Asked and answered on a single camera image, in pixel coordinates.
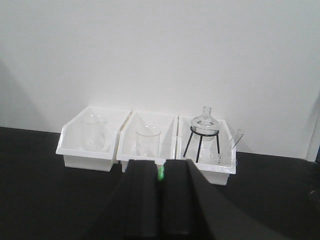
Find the clear beaker in bin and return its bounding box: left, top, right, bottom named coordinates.
left=81, top=113, right=107, bottom=152
left=135, top=125, right=161, bottom=158

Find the left white plastic bin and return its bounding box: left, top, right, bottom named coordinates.
left=56, top=106, right=131, bottom=172

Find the clear beaker in left bin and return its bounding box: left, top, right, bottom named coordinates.
left=81, top=113, right=107, bottom=152

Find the black metal tripod stand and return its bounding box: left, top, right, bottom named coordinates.
left=183, top=126, right=220, bottom=163

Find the round glass flask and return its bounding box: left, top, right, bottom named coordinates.
left=191, top=106, right=220, bottom=137

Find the middle white plastic bin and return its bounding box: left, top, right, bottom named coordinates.
left=116, top=111, right=178, bottom=172

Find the white plastic bin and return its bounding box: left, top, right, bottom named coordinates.
left=116, top=111, right=178, bottom=172
left=56, top=106, right=131, bottom=172
left=176, top=115, right=237, bottom=186

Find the green plastic spoon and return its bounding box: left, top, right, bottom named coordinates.
left=157, top=165, right=165, bottom=182

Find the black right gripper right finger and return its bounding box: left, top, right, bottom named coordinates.
left=161, top=159, right=285, bottom=240

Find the clear beaker in middle bin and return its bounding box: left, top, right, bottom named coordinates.
left=135, top=125, right=161, bottom=158

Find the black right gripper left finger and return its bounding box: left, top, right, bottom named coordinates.
left=86, top=160, right=160, bottom=240

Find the right white plastic bin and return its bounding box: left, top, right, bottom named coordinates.
left=176, top=115, right=237, bottom=186

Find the clear glass test tube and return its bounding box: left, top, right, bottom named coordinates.
left=218, top=129, right=244, bottom=166

